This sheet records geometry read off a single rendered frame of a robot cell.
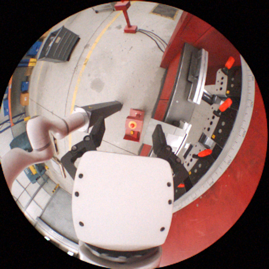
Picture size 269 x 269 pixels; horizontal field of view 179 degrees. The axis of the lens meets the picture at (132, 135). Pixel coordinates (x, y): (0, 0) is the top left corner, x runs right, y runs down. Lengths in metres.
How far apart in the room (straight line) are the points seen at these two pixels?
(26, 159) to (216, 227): 0.68
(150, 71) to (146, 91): 0.38
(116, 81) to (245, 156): 1.69
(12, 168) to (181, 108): 0.99
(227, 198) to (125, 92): 1.62
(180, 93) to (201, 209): 0.70
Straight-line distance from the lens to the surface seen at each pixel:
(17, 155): 0.43
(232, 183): 0.33
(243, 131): 0.34
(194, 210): 0.42
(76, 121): 0.60
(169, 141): 0.61
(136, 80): 1.56
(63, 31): 2.47
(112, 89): 1.63
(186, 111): 0.73
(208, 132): 0.42
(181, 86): 0.72
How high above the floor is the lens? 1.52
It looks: 65 degrees down
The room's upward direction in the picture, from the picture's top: 163 degrees counter-clockwise
